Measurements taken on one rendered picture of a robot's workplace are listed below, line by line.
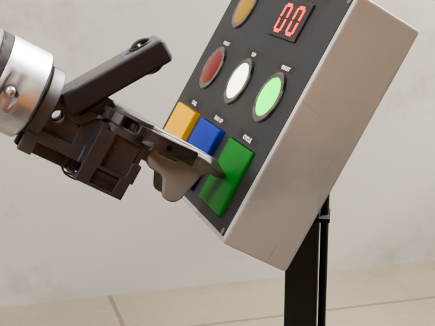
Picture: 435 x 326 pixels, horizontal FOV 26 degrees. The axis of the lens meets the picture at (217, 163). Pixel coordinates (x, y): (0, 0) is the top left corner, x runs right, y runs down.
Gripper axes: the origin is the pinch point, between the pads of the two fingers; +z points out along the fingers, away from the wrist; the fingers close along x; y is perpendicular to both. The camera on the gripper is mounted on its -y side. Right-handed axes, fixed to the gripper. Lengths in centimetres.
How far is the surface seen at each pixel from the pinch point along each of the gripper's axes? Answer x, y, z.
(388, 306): -169, 31, 149
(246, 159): 3.4, -2.2, 1.2
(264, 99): 0.1, -8.4, 1.2
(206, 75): -19.9, -7.7, 1.2
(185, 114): -18.8, -2.3, 0.9
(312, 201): 7.1, -1.7, 8.3
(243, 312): -180, 55, 108
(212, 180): -1.9, 1.9, 1.3
